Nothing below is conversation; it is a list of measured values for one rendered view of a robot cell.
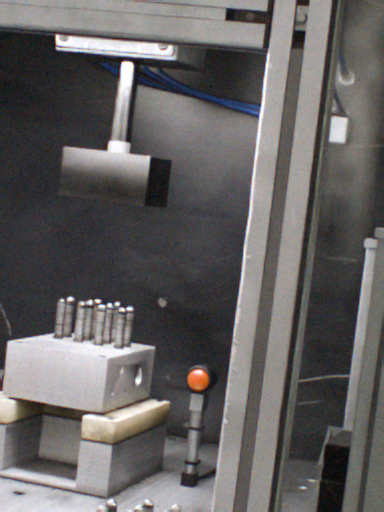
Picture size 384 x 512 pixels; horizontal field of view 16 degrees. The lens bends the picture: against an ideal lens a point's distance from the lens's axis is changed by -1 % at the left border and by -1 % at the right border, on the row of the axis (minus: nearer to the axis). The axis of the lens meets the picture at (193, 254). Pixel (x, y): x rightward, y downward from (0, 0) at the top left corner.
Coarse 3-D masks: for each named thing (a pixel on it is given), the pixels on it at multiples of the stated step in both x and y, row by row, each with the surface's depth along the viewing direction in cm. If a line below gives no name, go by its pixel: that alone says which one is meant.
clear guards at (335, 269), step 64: (0, 0) 106; (64, 0) 104; (128, 0) 102; (192, 0) 101; (256, 0) 99; (320, 128) 98; (320, 192) 98; (320, 256) 98; (320, 320) 98; (320, 384) 98; (320, 448) 98
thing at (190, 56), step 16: (64, 48) 122; (80, 48) 121; (96, 48) 121; (112, 48) 120; (128, 48) 120; (144, 48) 119; (160, 48) 119; (176, 48) 119; (192, 48) 123; (144, 64) 127; (160, 64) 125; (176, 64) 123; (192, 64) 124
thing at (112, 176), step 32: (128, 64) 124; (128, 96) 124; (128, 128) 124; (64, 160) 123; (96, 160) 122; (128, 160) 122; (160, 160) 124; (64, 192) 123; (96, 192) 123; (128, 192) 122; (160, 192) 125
